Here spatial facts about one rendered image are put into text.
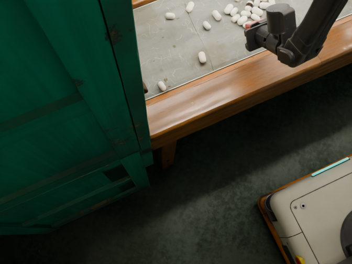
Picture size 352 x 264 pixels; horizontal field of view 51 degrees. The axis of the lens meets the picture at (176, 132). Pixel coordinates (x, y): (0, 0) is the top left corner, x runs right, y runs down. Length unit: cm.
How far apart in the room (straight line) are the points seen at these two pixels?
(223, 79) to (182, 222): 87
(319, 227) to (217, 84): 79
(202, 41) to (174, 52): 10
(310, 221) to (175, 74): 84
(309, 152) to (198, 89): 99
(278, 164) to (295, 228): 42
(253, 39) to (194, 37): 22
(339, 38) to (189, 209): 100
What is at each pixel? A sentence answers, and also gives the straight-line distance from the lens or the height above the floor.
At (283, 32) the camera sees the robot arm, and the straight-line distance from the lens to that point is 97.
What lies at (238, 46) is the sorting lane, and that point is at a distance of 121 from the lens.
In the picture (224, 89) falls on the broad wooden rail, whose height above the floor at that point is 76.
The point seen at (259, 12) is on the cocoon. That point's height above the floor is 76.
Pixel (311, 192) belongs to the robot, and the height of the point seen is 28.
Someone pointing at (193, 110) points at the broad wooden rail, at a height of 76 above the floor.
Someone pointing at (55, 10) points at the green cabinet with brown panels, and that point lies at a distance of 35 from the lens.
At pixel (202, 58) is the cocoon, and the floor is 76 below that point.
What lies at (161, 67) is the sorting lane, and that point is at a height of 74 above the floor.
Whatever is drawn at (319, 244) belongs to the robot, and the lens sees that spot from 163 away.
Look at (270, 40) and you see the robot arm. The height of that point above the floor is 93.
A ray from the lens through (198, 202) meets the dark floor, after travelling 180.
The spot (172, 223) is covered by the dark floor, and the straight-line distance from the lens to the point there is 179.
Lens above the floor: 179
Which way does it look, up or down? 75 degrees down
